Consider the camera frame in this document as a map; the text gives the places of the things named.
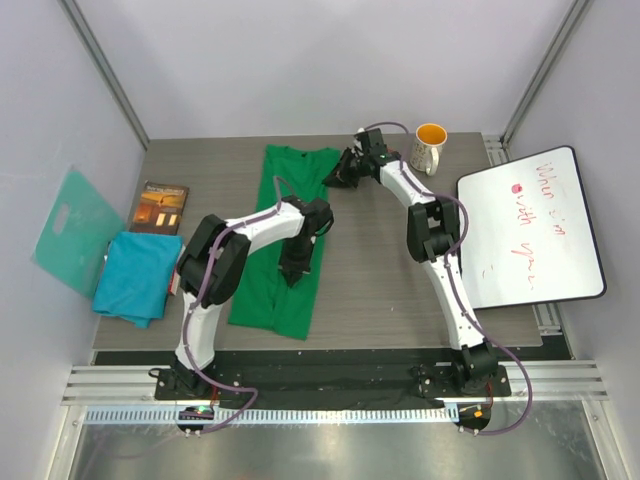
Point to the white whiteboard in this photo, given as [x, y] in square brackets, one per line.
[530, 239]

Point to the white mug orange inside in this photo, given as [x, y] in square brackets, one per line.
[427, 148]

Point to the blue t shirt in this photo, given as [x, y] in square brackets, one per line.
[135, 279]

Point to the red white book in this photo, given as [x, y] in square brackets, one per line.
[175, 278]

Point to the teal plastic cutting board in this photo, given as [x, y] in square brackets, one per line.
[75, 238]

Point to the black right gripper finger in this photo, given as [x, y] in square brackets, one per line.
[347, 180]
[346, 163]

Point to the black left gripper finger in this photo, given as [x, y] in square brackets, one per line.
[298, 276]
[290, 278]

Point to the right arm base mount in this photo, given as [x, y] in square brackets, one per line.
[441, 380]

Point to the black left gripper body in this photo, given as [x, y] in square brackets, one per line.
[296, 255]

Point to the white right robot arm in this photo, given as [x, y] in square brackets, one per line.
[436, 225]

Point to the brown book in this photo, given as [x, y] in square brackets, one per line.
[160, 209]

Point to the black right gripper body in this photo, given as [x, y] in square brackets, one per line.
[359, 164]

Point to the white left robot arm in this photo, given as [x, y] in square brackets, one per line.
[212, 265]

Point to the perforated cable tray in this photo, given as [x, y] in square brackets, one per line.
[183, 415]

